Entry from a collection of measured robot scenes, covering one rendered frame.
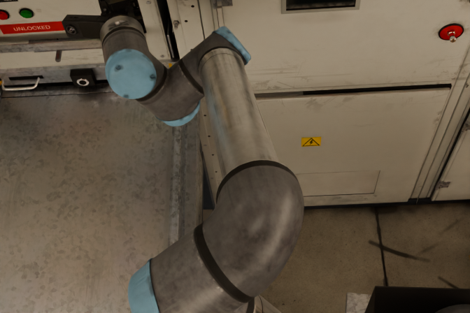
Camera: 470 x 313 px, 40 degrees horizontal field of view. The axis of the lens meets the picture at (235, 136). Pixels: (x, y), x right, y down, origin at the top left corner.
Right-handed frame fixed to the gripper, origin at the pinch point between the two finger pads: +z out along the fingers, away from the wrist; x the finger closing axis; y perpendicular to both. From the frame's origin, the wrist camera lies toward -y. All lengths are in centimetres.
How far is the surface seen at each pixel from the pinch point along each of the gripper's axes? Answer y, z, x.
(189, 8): 18.1, -5.7, -7.7
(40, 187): -30, -14, -43
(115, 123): -7.7, -1.3, -39.2
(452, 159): 92, -7, -88
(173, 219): 1, -32, -47
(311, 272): 41, -7, -128
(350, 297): 37, -57, -64
